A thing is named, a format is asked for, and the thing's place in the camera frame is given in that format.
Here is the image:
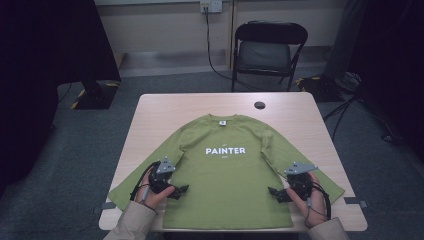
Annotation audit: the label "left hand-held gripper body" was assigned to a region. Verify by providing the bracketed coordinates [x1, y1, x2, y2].
[147, 157, 177, 195]

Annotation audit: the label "green long-sleeve shirt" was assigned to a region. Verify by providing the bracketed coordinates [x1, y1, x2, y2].
[107, 113, 346, 230]

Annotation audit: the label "black tripod legs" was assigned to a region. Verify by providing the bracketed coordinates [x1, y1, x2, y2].
[323, 94, 359, 141]

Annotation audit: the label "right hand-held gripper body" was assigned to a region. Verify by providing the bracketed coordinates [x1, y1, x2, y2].
[284, 161, 319, 202]

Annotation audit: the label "grey tape strip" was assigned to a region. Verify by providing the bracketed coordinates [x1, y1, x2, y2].
[343, 196, 369, 208]
[93, 201, 117, 214]

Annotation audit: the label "coiled grey cables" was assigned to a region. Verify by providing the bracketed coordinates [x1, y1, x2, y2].
[336, 71, 363, 94]

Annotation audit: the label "hand-held gripper black cable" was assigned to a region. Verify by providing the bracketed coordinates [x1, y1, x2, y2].
[304, 181, 333, 228]
[129, 161, 161, 214]

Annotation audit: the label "right hand-held gripper black cable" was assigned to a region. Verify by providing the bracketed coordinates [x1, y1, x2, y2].
[304, 181, 333, 228]

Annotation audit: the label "grey curtain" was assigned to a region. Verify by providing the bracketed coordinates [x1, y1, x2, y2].
[322, 0, 359, 81]

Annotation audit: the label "left hand-held gripper black cable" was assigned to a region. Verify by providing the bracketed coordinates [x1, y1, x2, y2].
[129, 161, 161, 214]

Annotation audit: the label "white wall socket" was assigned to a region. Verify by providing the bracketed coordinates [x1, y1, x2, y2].
[199, 0, 223, 14]

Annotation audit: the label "dark curtain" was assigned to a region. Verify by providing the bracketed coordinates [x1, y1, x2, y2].
[346, 0, 424, 161]
[0, 0, 122, 198]

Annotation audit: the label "thin black floor cable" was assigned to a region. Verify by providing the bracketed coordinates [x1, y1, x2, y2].
[353, 99, 406, 144]

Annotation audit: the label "black folding chair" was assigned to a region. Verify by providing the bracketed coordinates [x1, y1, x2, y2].
[230, 20, 309, 93]

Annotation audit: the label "black power cable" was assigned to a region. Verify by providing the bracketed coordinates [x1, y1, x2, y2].
[203, 7, 268, 93]

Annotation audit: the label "person's left hand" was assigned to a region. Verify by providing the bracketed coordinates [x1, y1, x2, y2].
[134, 169, 176, 211]

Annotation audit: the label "black stand base yellow stripes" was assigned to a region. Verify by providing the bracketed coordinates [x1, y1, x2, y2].
[295, 75, 344, 103]
[70, 79, 121, 110]

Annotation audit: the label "person's right hand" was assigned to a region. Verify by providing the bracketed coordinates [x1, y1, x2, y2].
[286, 171, 330, 230]

